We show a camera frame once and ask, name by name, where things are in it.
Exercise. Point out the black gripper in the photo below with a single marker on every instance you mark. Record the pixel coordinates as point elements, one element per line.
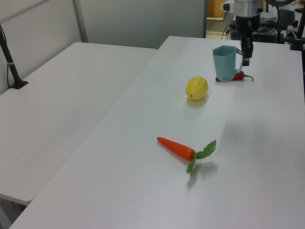
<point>246,23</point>

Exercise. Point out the teal hexagonal plastic mug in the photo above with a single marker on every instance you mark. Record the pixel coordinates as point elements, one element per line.
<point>222,64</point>

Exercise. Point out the Franka robot arm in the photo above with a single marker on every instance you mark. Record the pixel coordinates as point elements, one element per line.
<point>246,7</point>

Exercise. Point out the red toy chili pepper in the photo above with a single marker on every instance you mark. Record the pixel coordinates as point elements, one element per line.
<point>239,76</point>

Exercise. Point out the wooden panel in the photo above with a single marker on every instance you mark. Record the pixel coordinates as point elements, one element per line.
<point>215,9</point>

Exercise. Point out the black office chair back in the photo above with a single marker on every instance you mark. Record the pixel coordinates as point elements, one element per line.
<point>287,19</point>

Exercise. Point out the yellow striped toy melon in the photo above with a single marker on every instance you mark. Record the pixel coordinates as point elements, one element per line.
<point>197,88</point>

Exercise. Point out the orange toy carrot with leaves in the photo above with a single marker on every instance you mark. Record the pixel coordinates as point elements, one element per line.
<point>176,147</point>

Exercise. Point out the black pole with base clamp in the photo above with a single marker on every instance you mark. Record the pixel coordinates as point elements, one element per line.
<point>10,64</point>

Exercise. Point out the black camera stand clamp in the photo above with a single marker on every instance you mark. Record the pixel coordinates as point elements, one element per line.
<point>297,43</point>

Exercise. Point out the grey metal partition post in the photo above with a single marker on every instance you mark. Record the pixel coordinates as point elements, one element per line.
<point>80,21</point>

